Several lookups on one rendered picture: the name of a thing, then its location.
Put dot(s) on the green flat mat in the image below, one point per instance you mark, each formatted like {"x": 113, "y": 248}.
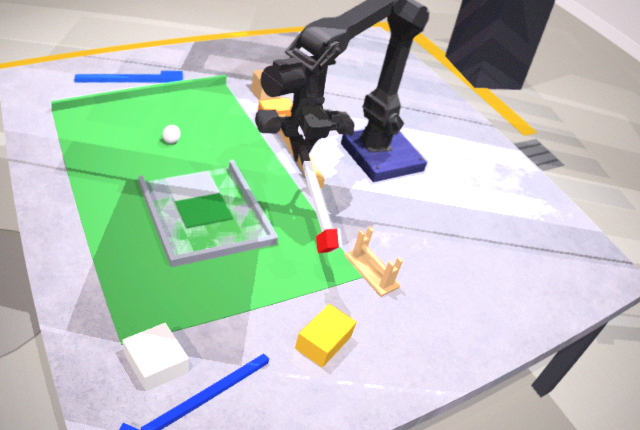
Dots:
{"x": 107, "y": 146}

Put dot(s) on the red putter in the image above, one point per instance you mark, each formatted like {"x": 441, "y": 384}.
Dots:
{"x": 330, "y": 239}

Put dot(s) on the white golf ball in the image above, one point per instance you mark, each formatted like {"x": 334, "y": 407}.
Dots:
{"x": 171, "y": 133}

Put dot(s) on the tan cube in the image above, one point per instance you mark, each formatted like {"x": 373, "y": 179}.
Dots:
{"x": 256, "y": 87}

